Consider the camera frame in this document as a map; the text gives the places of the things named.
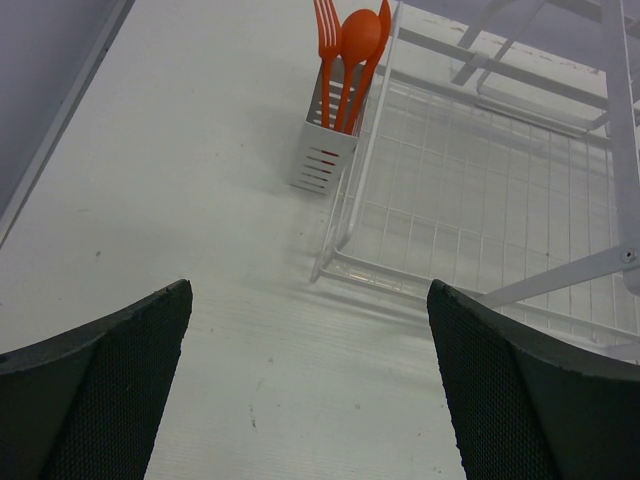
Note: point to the white wire dish rack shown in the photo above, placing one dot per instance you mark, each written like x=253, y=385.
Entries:
x=500, y=154

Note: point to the orange plastic fork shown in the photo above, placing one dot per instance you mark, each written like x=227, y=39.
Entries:
x=329, y=47

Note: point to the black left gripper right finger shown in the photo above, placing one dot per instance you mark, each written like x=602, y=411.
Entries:
x=525, y=405

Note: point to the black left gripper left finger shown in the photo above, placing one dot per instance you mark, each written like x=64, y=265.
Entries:
x=88, y=403

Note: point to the orange plastic spoon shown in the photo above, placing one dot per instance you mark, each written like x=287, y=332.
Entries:
x=360, y=36

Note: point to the orange plastic knife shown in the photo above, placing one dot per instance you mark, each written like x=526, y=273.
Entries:
x=385, y=18

